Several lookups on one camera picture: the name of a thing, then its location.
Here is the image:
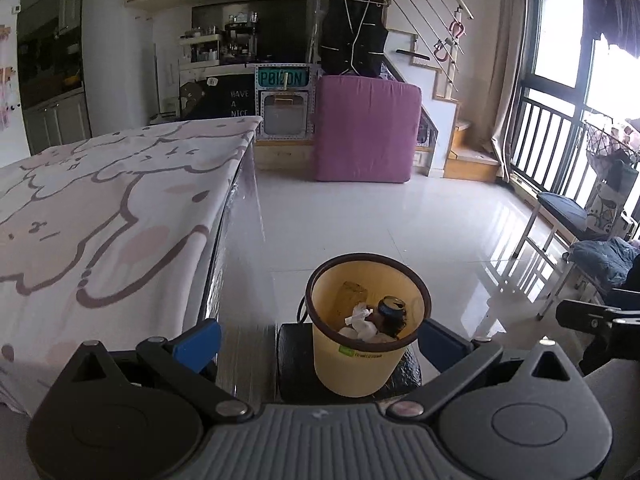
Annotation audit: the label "yellow trash bin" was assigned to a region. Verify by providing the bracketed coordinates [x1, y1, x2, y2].
[299, 254, 432, 398]

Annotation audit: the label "low wooden drawer cabinet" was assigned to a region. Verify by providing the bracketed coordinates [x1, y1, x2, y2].
[255, 137, 318, 173]

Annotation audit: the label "hanging dark clothes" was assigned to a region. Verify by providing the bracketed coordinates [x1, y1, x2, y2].
[585, 0, 640, 58]

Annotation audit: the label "pink folded mattress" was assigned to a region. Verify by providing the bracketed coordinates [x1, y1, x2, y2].
[313, 75, 422, 184]

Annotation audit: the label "pink hooks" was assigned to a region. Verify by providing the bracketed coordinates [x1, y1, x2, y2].
[432, 17, 467, 63]

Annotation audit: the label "metal stair railing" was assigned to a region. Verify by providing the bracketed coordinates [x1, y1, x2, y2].
[372, 0, 473, 92]

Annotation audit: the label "black coffee machine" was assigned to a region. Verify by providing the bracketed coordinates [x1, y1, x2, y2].
[224, 22, 258, 61]

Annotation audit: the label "black padded stool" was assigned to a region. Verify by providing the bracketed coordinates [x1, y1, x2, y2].
[276, 322, 424, 403]

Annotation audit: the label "beige curtain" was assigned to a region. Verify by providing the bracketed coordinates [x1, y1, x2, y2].
[487, 0, 531, 183]

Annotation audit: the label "white chair blue cushion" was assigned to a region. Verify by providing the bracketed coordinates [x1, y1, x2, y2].
[510, 192, 592, 322]

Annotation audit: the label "white shelf rack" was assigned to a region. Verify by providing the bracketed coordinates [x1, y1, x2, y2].
[179, 30, 223, 68]

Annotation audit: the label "blue denim jacket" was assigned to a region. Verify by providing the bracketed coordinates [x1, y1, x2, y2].
[570, 236, 640, 291]

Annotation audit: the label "kitchen cabinets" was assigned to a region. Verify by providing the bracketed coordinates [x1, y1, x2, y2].
[17, 0, 93, 156]

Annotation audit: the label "printed tote bag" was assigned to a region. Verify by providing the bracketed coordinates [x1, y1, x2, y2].
[585, 160, 640, 241]

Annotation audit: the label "white toy cabinet teal sign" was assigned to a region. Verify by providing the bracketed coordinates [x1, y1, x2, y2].
[253, 63, 317, 142]

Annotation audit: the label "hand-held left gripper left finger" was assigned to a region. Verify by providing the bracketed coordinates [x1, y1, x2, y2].
[65, 318, 253, 423]

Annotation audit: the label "wooden stairs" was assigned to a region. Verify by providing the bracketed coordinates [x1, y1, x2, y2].
[385, 30, 501, 181]

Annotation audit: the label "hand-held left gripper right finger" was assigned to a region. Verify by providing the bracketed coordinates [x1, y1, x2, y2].
[389, 318, 583, 423]

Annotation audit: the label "mesh basket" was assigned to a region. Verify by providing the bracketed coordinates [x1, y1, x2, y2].
[582, 120, 640, 171]

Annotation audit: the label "dark round can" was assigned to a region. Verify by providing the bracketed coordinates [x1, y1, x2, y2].
[375, 296, 408, 336]

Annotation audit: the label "black window railing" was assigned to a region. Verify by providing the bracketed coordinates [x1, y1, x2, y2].
[510, 85, 640, 241]

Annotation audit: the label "white tissue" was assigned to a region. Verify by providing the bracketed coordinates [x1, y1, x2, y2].
[344, 304, 373, 333]
[340, 327, 398, 344]

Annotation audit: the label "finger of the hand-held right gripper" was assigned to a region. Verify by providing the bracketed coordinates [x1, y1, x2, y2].
[556, 300, 640, 334]

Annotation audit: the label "black chalkboard sign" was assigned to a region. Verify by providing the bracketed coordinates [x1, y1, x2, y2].
[179, 74, 258, 121]

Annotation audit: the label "printed cartoon blanket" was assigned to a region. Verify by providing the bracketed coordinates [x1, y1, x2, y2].
[0, 115, 264, 417]

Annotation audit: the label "black vest white trim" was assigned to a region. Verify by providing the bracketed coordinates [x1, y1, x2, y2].
[319, 0, 390, 77]

